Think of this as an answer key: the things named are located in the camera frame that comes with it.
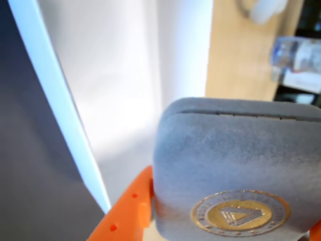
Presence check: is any grey case with gold emblem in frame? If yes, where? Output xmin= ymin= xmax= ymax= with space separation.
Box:
xmin=151 ymin=96 xmax=321 ymax=241

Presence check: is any clear plastic bottle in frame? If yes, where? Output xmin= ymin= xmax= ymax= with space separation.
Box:
xmin=269 ymin=35 xmax=321 ymax=83

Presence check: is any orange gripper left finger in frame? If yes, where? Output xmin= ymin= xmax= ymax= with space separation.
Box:
xmin=86 ymin=165 xmax=154 ymax=241

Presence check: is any white flat box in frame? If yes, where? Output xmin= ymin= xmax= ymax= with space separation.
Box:
xmin=283 ymin=71 xmax=321 ymax=93

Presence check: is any white open box bin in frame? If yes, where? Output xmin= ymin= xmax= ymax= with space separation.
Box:
xmin=7 ymin=0 xmax=214 ymax=214

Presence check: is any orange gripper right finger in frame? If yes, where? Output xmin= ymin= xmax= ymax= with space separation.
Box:
xmin=309 ymin=219 xmax=321 ymax=241

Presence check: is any white round object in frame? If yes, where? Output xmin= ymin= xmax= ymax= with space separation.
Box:
xmin=237 ymin=0 xmax=290 ymax=25

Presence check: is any dark mat with WOWROBO print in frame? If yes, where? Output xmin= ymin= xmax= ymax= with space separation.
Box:
xmin=0 ymin=0 xmax=107 ymax=241

